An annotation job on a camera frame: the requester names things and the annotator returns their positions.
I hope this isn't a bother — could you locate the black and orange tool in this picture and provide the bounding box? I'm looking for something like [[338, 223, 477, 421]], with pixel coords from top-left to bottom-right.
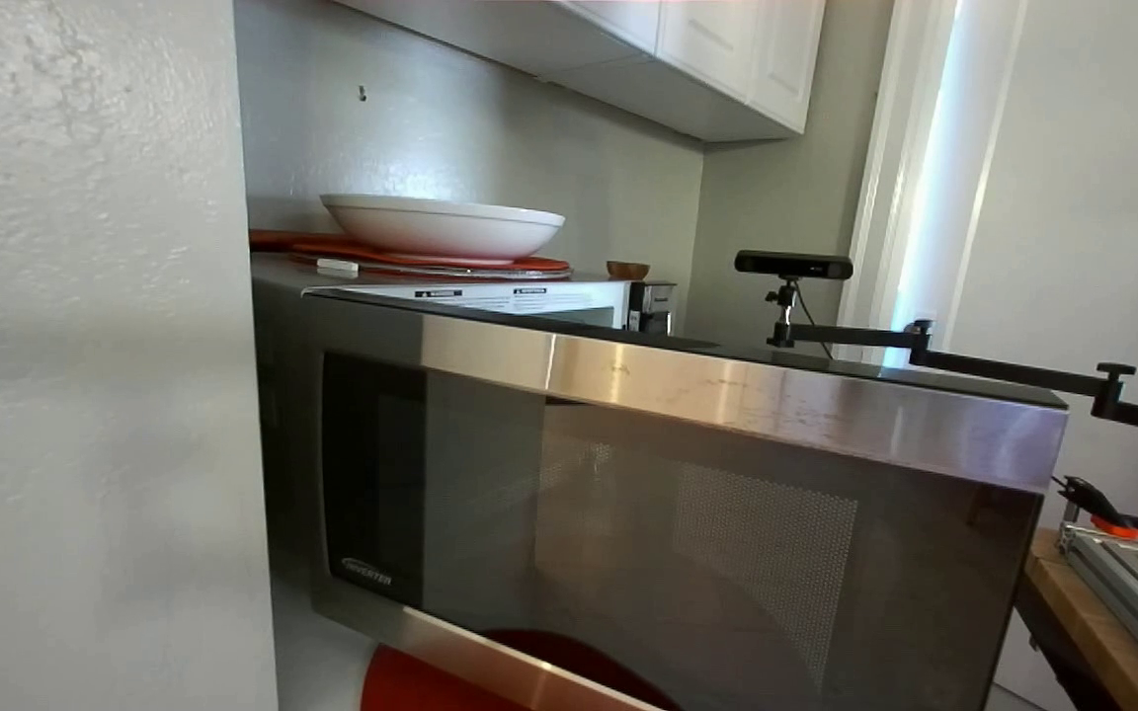
[[1051, 472, 1138, 553]]

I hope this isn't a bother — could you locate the red flat mat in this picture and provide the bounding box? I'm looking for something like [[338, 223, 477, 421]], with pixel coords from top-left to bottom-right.
[[247, 227, 578, 285]]

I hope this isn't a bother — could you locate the black bar camera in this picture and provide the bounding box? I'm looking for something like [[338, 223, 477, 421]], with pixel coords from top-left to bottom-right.
[[732, 251, 856, 285]]

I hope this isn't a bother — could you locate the stainless steel microwave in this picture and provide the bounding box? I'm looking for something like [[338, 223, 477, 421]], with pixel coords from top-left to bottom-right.
[[247, 281, 1076, 711]]

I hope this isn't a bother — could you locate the white bowl with plant print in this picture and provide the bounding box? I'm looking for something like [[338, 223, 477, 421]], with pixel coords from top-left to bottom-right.
[[316, 190, 570, 261]]

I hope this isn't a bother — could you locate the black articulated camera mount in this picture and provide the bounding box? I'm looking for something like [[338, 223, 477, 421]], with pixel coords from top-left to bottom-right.
[[760, 277, 1138, 448]]

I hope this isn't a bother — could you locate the white box with label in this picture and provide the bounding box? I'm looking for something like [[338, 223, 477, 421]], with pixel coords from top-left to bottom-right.
[[247, 252, 636, 332]]

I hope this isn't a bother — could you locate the wooden table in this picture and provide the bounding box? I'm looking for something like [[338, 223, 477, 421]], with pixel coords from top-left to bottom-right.
[[1015, 526, 1138, 711]]

